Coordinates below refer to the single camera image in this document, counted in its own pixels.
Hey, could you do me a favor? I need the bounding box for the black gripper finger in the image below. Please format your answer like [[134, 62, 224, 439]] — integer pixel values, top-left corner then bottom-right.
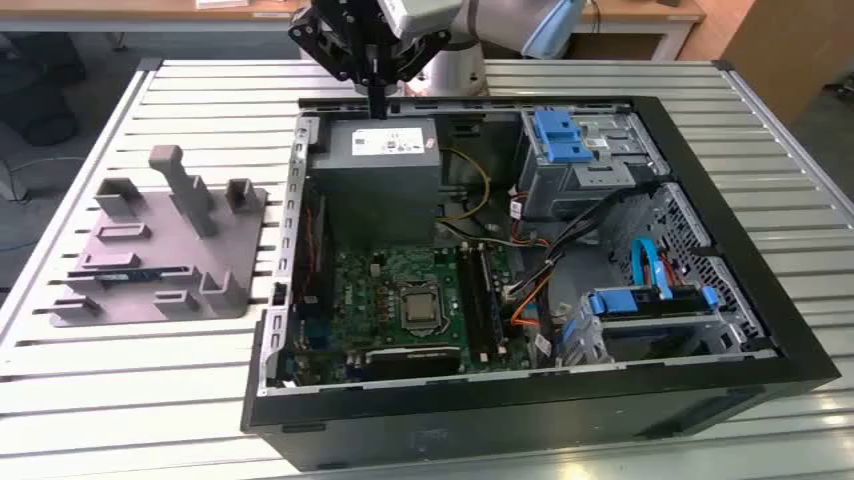
[[287, 10, 379, 121], [376, 30, 452, 121]]

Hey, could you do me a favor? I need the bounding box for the blue RAM stick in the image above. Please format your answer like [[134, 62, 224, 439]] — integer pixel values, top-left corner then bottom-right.
[[92, 269, 166, 283]]

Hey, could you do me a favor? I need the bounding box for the black RAM slot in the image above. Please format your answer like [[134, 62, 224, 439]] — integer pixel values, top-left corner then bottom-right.
[[471, 243, 502, 359], [480, 243, 508, 359], [456, 242, 488, 364], [463, 242, 496, 364]]

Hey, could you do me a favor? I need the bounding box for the blue plastic drive latch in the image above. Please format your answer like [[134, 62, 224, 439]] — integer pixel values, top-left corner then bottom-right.
[[531, 108, 597, 164]]

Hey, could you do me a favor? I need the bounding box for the grey power supply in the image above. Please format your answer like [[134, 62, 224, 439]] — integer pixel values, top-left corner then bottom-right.
[[307, 117, 443, 249]]

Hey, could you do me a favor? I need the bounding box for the wooden top desk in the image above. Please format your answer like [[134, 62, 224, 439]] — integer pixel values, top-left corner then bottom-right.
[[0, 0, 709, 61]]

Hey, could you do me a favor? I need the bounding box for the grey metal drive cage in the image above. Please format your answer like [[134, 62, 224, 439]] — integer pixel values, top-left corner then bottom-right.
[[518, 107, 670, 221]]

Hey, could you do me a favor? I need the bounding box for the grey parts rack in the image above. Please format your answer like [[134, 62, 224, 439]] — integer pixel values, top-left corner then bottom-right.
[[49, 144, 272, 329]]

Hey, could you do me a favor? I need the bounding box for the green motherboard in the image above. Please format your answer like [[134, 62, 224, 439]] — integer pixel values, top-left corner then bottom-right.
[[292, 242, 535, 384]]

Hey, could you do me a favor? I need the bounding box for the silver CPU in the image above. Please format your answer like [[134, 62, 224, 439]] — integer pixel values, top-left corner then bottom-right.
[[403, 292, 440, 322]]

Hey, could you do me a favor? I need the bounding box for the CPU socket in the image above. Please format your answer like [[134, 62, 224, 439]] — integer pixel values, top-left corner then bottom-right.
[[398, 280, 447, 337]]

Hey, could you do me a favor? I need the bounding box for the brown wooden cabinet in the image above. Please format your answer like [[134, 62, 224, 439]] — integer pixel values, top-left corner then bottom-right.
[[679, 0, 854, 126]]

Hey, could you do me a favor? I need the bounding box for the black graphics card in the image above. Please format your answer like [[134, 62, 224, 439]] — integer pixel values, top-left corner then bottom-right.
[[363, 344, 463, 382]]

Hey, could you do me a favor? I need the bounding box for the hard disk in blue carrier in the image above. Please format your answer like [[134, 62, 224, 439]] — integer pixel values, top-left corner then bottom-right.
[[586, 287, 719, 321]]

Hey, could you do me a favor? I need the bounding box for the grey metal disk bay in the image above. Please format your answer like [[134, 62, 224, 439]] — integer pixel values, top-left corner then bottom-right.
[[557, 287, 766, 366]]

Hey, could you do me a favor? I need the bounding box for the black PC case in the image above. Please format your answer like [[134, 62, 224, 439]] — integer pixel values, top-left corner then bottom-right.
[[239, 94, 842, 474]]

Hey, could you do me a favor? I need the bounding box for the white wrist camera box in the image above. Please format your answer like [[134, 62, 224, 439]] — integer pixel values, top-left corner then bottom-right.
[[376, 0, 463, 40]]

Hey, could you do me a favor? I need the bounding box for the yellow wire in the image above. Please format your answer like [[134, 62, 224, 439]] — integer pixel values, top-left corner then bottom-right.
[[436, 147, 492, 224]]

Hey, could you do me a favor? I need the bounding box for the thin wires white connector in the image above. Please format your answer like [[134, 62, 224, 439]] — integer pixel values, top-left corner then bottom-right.
[[504, 184, 535, 221]]

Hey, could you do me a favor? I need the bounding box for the thin red wire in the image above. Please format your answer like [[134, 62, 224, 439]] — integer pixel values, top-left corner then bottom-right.
[[303, 204, 322, 301]]

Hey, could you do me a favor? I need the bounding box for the coloured wire bundle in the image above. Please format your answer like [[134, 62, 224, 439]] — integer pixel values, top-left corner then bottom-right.
[[436, 219, 555, 251]]

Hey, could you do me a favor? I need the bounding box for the blue flat wire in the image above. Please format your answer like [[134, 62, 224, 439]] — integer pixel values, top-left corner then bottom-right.
[[630, 237, 675, 301]]

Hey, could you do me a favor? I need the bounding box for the orange wire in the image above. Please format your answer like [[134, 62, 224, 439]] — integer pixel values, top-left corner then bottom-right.
[[510, 272, 555, 329]]

